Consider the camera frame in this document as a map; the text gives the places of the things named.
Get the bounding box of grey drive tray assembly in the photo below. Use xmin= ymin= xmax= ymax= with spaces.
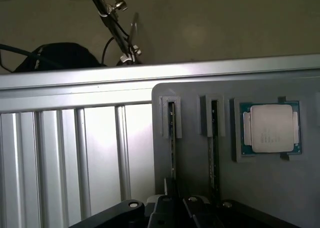
xmin=151 ymin=82 xmax=320 ymax=228

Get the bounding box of silver CPU chip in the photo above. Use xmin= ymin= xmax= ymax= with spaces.
xmin=239 ymin=102 xmax=304 ymax=156

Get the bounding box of thick black floor cable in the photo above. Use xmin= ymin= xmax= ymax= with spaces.
xmin=0 ymin=43 xmax=41 ymax=61

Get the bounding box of black stand with clamps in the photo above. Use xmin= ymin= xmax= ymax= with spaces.
xmin=84 ymin=0 xmax=143 ymax=66

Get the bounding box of black bag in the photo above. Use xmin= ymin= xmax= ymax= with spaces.
xmin=12 ymin=42 xmax=106 ymax=73

